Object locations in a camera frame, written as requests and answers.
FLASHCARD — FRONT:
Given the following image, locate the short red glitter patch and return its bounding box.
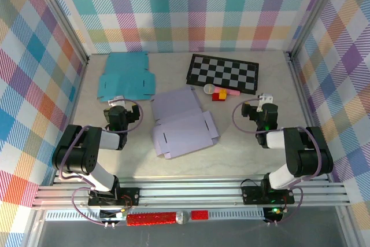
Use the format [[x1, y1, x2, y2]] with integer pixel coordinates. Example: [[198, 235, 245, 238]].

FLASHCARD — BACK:
[[190, 209, 209, 220]]

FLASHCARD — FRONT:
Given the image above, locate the silver foil ball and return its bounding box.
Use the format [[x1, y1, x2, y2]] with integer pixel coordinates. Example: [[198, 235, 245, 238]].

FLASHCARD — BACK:
[[176, 211, 191, 225]]

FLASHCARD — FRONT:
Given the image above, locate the white slotted cable duct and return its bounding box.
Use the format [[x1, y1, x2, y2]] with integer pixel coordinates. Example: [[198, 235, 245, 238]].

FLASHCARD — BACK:
[[45, 210, 265, 221]]

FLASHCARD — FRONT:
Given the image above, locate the black board green light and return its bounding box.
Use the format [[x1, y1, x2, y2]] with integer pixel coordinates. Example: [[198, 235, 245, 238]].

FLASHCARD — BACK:
[[263, 207, 283, 223]]

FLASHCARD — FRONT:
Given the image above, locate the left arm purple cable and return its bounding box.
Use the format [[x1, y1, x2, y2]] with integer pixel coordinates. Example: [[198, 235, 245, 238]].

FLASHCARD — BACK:
[[57, 98, 145, 227]]

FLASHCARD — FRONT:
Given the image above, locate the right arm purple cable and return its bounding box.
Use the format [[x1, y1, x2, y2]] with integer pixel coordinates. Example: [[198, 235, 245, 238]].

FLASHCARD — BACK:
[[232, 98, 322, 227]]

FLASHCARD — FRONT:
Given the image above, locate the aluminium frame strut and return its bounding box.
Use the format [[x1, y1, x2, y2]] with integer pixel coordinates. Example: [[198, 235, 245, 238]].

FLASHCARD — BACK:
[[24, 209, 49, 247], [335, 206, 361, 247]]

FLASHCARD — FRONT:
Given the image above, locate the pink block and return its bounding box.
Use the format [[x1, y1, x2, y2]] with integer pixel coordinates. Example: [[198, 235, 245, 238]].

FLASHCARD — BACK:
[[215, 86, 241, 97]]

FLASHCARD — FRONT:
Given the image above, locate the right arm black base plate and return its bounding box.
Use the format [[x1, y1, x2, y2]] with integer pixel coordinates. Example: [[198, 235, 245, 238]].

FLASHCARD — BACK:
[[241, 185, 295, 205]]

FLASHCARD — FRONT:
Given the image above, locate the black board white connector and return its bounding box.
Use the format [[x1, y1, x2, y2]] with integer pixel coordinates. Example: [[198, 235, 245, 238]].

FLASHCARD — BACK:
[[99, 208, 128, 221]]

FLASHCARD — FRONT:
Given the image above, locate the lilac paper box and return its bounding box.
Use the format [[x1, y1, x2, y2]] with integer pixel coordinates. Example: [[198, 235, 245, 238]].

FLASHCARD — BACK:
[[150, 86, 220, 160]]

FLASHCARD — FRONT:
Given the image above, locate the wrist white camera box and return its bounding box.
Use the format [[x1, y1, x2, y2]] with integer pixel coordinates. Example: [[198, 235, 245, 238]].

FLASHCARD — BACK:
[[256, 93, 274, 112], [108, 95, 125, 106]]

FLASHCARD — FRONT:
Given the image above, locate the black grey checkerboard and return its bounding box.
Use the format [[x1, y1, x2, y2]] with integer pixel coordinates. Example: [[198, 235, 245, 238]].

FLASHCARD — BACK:
[[185, 53, 260, 95]]

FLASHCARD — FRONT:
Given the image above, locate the aluminium side rail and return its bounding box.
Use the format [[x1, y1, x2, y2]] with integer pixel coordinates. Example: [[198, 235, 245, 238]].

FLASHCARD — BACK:
[[287, 53, 332, 183], [51, 57, 90, 186]]

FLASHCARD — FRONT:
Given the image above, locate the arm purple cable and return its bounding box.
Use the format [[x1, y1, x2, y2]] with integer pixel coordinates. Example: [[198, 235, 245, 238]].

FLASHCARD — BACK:
[[57, 98, 145, 227], [232, 98, 322, 227]]

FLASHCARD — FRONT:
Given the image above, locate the aluminium rail beam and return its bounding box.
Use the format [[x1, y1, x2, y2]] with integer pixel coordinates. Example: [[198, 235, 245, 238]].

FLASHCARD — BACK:
[[31, 175, 352, 210]]

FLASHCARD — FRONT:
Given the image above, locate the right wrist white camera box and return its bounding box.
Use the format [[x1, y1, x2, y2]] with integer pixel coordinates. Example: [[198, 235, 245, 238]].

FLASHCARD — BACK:
[[256, 93, 274, 112]]

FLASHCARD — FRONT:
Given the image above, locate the long red glitter strip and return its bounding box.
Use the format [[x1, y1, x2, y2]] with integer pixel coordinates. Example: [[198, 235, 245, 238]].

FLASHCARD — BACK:
[[126, 212, 177, 227]]

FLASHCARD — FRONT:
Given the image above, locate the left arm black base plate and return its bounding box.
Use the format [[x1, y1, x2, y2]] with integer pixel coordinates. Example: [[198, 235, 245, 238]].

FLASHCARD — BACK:
[[88, 187, 140, 206]]

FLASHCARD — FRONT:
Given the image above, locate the teal paper box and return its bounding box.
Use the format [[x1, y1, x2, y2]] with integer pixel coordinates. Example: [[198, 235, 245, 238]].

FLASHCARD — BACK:
[[97, 51, 157, 102]]

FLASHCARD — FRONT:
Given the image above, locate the aluminium corner post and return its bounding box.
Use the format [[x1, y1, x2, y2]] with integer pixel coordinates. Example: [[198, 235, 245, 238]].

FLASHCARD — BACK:
[[28, 0, 90, 65], [286, 0, 347, 60]]

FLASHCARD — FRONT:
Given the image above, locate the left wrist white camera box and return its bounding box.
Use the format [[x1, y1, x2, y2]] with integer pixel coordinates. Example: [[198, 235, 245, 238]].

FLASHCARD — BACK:
[[108, 95, 125, 106]]

